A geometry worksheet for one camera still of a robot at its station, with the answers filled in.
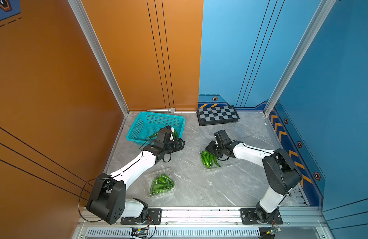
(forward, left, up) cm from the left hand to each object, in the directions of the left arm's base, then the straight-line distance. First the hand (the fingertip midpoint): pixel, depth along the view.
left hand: (183, 141), depth 86 cm
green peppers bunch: (+14, +7, -13) cm, 20 cm away
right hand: (+1, -14, -10) cm, 17 cm away
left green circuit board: (-43, +19, -16) cm, 49 cm away
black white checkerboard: (+31, -24, -10) cm, 41 cm away
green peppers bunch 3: (-21, +11, -11) cm, 26 cm away
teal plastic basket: (+24, +29, -13) cm, 40 cm away
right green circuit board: (-41, -44, -14) cm, 62 cm away
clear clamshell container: (-17, +20, -13) cm, 29 cm away
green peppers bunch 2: (-6, -15, -10) cm, 19 cm away
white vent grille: (-42, +2, -19) cm, 46 cm away
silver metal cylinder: (+38, +12, -12) cm, 41 cm away
